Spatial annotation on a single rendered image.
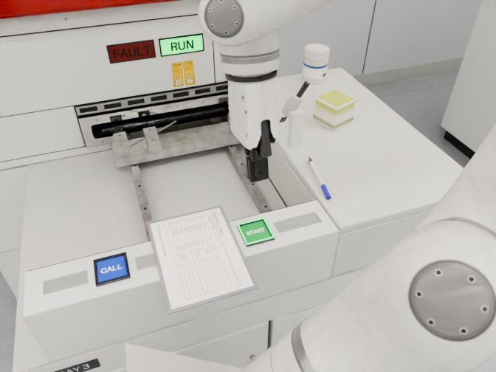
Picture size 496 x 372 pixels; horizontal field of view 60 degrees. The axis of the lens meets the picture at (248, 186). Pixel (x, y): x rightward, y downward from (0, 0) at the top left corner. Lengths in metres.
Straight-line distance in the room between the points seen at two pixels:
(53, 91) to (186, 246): 0.61
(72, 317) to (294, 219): 0.42
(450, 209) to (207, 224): 0.44
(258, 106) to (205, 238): 0.29
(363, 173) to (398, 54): 2.68
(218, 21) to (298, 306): 0.64
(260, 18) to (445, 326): 0.35
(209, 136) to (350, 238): 0.53
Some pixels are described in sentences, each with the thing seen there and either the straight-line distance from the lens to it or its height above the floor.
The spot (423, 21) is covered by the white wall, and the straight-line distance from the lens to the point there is 3.61.
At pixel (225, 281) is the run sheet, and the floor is 0.96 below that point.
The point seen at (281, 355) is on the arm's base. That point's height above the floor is 1.07.
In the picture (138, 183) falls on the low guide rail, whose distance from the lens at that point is 1.11.
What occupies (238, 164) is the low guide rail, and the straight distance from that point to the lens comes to 1.13.
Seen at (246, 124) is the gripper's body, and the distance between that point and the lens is 0.61.
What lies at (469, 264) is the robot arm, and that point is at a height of 1.27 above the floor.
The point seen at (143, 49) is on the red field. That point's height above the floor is 1.10.
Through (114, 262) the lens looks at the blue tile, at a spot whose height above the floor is 0.96.
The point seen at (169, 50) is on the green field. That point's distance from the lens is 1.19.
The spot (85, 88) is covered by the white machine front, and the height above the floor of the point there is 1.02.
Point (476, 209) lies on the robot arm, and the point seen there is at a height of 1.22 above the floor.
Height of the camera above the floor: 1.53
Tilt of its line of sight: 40 degrees down
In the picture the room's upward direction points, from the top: straight up
